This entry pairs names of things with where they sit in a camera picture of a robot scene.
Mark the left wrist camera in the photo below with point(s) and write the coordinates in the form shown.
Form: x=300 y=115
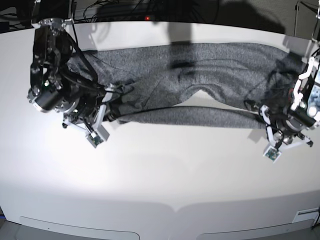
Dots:
x=272 y=153

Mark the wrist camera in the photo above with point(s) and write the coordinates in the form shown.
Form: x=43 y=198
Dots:
x=272 y=153
x=97 y=136

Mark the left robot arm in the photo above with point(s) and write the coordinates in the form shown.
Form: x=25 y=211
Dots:
x=306 y=92

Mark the grey long-sleeve T-shirt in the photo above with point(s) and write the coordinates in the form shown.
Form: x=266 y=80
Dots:
x=201 y=84

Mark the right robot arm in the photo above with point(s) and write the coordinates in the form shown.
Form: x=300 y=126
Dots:
x=61 y=77

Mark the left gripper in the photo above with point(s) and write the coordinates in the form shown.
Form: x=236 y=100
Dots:
x=283 y=128

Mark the white metal frame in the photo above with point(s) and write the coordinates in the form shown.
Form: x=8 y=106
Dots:
x=305 y=19

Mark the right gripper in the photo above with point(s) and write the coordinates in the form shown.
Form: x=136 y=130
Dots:
x=89 y=110

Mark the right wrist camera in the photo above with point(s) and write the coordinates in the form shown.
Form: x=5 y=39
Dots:
x=97 y=136

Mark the black power strip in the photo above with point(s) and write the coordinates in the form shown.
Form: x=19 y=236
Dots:
x=135 y=17

